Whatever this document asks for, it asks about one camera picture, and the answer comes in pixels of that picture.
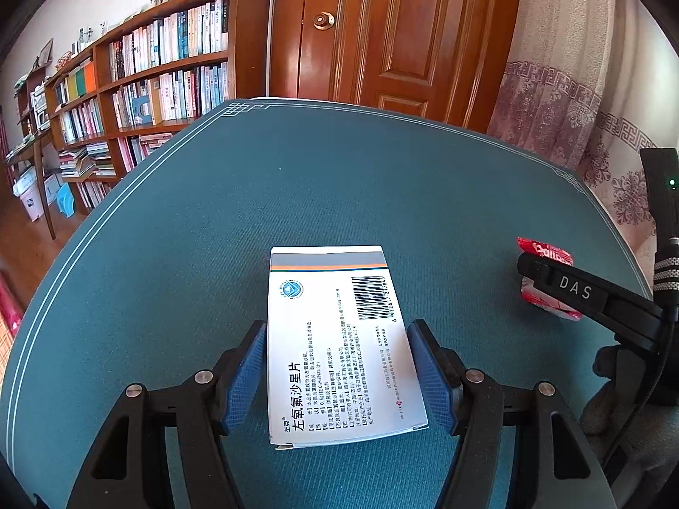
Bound patterned curtain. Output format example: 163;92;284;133
485;0;679;298

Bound person's right hand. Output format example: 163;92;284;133
581;344;679;489

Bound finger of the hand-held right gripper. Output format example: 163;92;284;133
517;252;679;353

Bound white storage box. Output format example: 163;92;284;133
13;170;46;222

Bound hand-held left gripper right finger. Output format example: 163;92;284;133
406;319;619;509

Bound wooden door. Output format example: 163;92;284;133
270;0;526;133

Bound white medicine box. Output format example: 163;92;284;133
268;245;429;450

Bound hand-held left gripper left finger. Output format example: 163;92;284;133
66;321;267;509

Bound wooden side table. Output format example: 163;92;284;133
4;66;59;242

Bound rows of books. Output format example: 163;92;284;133
53;0;231;207

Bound red white glue packet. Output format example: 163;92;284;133
517;237;584;322

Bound wooden bookshelf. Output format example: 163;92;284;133
45;0;271;213

